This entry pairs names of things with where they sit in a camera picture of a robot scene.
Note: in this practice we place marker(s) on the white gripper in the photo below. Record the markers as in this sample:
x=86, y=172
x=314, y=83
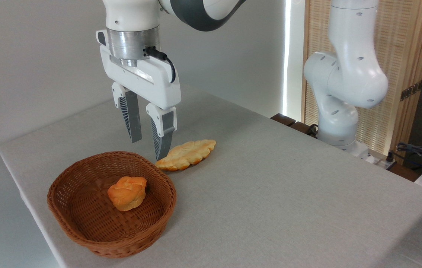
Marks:
x=151, y=83

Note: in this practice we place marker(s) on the round orange bread roll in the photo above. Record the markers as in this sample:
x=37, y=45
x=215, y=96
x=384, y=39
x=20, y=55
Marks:
x=127, y=193

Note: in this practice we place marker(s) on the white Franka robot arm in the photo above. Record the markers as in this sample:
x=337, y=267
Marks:
x=348, y=74

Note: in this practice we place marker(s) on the long leaf-shaped bread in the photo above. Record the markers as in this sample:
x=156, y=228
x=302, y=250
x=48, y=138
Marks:
x=188, y=154

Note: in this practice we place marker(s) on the brown wicker basket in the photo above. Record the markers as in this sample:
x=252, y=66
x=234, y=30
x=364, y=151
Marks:
x=84, y=223

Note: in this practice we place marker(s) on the dark wooden furniture edge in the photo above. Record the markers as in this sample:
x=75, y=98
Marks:
x=282, y=119

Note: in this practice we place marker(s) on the bamboo folding screen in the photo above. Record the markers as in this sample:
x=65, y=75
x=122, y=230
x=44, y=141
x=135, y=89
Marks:
x=400, y=44

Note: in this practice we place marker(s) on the dark metal screen hinge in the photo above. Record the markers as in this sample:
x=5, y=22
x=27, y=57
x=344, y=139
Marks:
x=412, y=90

